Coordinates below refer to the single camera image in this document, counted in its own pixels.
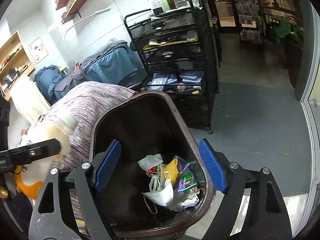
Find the green snack wrapper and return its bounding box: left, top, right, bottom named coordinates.
left=179, top=161, right=204, bottom=193

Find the black office chair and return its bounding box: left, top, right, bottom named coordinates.
left=116, top=40, right=148, bottom=91

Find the pink striped bed cover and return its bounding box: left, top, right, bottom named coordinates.
left=24, top=81, right=137, bottom=235

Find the white tissue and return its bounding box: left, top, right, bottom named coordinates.
left=138, top=153, right=163, bottom=171

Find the wall poster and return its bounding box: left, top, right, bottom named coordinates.
left=28, top=38, right=49, bottom=64

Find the wooden bookcase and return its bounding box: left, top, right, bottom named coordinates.
left=1, top=31, right=35, bottom=101

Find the blue grey covered furniture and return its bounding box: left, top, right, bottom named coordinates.
left=34, top=40, right=143, bottom=105

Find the black mesh drawer cart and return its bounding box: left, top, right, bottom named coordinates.
left=124, top=0, right=220, bottom=134

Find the dark brown trash bin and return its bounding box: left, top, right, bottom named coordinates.
left=90, top=91, right=215, bottom=239

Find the white curved lamp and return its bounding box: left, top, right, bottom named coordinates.
left=64, top=7, right=112, bottom=41

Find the left hand in dark sleeve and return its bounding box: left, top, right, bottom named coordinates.
left=1, top=186, right=33, bottom=239

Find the green potted plant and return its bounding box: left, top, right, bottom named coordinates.
left=274, top=16, right=304, bottom=48

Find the yellow foam net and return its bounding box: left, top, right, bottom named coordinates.
left=163, top=158, right=179, bottom=185

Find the purple plastic wrapper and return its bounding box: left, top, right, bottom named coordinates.
left=174, top=155, right=199, bottom=192

